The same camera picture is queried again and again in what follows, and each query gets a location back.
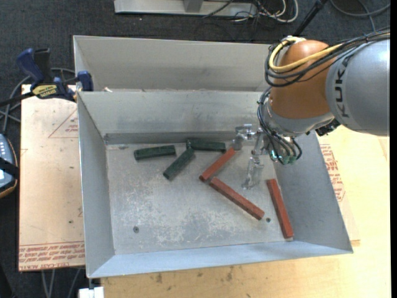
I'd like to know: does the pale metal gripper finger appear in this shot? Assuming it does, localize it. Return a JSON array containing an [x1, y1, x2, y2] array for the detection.
[[241, 162, 256, 190], [253, 160, 265, 187]]

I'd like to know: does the red-brown flat block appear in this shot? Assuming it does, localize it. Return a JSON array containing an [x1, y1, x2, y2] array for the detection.
[[265, 178, 295, 240], [208, 176, 265, 221], [198, 147, 238, 183]]

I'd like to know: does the dark green flat block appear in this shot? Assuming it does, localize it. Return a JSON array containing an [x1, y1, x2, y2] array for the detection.
[[163, 148, 197, 181], [133, 144, 177, 161], [185, 138, 228, 154]]

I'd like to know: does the grey metal bin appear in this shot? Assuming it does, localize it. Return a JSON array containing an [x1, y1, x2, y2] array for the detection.
[[73, 35, 354, 279]]

